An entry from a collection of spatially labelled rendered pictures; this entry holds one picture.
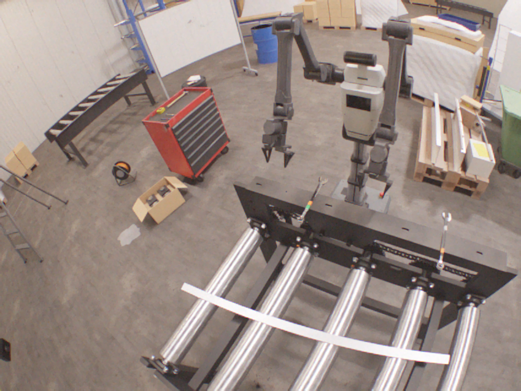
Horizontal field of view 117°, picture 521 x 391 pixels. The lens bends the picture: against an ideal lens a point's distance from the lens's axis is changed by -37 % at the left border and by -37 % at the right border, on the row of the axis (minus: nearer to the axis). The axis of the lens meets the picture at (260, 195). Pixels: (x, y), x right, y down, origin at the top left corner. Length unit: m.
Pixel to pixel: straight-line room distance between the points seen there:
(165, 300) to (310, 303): 1.29
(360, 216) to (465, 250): 0.45
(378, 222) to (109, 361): 2.49
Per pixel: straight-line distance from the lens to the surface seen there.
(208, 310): 1.23
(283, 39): 1.09
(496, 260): 1.13
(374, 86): 1.44
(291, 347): 2.00
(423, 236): 1.02
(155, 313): 2.48
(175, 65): 5.06
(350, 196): 1.97
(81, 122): 5.32
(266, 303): 1.14
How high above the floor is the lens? 1.98
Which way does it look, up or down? 47 degrees down
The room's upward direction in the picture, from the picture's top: 17 degrees counter-clockwise
